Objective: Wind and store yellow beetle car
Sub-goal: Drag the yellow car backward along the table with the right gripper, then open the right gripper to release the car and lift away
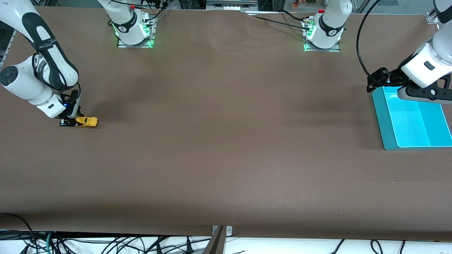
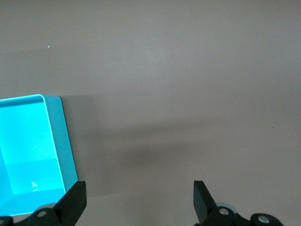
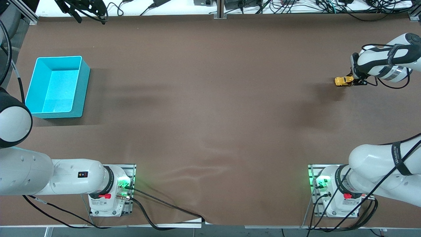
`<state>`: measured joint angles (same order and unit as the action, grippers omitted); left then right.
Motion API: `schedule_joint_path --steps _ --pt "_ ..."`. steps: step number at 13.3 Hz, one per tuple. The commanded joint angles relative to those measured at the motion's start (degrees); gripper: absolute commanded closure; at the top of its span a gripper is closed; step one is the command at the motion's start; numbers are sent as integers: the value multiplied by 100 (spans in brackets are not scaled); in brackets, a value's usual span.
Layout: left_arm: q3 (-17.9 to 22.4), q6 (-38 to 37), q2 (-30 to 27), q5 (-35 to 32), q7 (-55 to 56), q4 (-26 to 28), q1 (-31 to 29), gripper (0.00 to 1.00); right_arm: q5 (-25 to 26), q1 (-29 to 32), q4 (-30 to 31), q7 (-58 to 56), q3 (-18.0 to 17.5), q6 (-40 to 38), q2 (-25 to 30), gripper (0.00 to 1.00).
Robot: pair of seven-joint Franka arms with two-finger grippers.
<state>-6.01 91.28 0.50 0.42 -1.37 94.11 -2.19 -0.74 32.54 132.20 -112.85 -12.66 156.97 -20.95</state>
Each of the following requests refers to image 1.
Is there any dark grey support beam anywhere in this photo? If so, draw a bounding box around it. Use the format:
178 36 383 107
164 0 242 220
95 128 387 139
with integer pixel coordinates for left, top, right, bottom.
202 226 226 254

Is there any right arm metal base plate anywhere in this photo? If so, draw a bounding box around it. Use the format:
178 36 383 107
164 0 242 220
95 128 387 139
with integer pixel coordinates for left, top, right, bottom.
117 16 156 48

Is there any yellow toy beetle car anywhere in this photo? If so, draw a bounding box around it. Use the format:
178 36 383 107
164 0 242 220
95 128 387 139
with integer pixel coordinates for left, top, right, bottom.
76 117 98 128

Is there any teal plastic storage bin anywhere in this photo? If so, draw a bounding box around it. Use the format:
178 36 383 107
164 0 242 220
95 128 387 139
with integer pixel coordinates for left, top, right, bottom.
372 86 452 151

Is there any black cable tangle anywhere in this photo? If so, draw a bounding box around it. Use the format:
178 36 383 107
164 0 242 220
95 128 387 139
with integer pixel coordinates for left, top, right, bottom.
0 231 212 254

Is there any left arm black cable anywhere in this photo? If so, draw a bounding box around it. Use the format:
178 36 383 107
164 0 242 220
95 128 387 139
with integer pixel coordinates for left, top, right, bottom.
356 0 382 76

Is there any grey metal equipment box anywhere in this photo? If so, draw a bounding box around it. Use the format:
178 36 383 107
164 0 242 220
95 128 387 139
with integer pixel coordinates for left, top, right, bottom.
206 0 259 11

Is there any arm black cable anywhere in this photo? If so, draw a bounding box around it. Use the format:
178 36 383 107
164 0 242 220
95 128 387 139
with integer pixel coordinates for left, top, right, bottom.
32 52 82 108
356 0 382 76

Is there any black looped cable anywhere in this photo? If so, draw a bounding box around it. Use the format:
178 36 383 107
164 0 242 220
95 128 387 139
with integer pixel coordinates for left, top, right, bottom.
0 213 36 254

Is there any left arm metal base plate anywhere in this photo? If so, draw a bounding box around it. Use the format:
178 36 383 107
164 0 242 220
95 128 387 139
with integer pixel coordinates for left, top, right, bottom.
304 19 341 53

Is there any brown table cover sheet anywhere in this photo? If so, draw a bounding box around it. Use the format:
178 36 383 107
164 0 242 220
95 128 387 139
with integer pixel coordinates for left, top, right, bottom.
0 6 452 242

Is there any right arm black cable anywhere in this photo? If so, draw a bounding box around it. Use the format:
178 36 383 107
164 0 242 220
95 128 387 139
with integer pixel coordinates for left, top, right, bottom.
32 52 82 108

